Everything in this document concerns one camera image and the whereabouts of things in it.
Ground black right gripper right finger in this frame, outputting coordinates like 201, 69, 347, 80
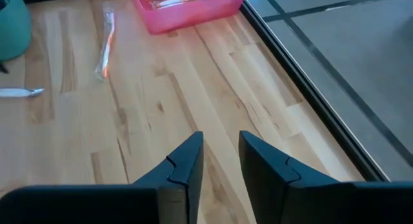
238, 130, 413, 224

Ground white toothbrush at edge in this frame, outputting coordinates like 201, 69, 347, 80
0, 87, 46, 99

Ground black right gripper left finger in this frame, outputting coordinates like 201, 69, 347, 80
0, 130, 205, 224

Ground green plastic bin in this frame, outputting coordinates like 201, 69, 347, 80
0, 0, 32, 62

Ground pink plastic bin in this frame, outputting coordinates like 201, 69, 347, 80
128, 0, 248, 36

